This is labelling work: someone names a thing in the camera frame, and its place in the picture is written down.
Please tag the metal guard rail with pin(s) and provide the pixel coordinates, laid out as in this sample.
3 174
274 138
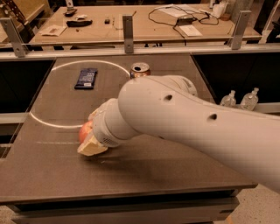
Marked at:
129 45

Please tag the white envelope right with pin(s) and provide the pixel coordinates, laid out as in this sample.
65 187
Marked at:
190 30

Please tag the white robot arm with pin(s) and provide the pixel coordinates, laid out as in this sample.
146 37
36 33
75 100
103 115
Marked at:
161 106

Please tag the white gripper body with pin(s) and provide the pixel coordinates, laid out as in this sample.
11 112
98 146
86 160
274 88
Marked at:
101 126

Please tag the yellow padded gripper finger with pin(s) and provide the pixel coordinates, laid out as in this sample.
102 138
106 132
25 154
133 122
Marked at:
90 146
93 114

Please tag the white paper sheet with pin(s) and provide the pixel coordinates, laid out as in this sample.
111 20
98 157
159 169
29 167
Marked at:
178 10

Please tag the red apple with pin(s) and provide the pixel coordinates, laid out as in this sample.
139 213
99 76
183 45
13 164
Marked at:
84 131

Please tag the black device top left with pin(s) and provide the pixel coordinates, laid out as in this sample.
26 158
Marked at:
70 12

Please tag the black tool on table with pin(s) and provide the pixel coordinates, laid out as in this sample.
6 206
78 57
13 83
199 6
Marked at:
79 23

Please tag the wooden background table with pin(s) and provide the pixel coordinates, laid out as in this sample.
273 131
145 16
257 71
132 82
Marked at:
149 26

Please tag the gold soda can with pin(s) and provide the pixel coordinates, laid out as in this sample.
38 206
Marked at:
139 69

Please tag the white card left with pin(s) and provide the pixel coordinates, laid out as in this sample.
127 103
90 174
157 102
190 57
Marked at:
53 31

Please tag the blue rxbar blueberry wrapper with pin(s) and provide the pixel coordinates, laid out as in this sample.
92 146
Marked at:
86 78

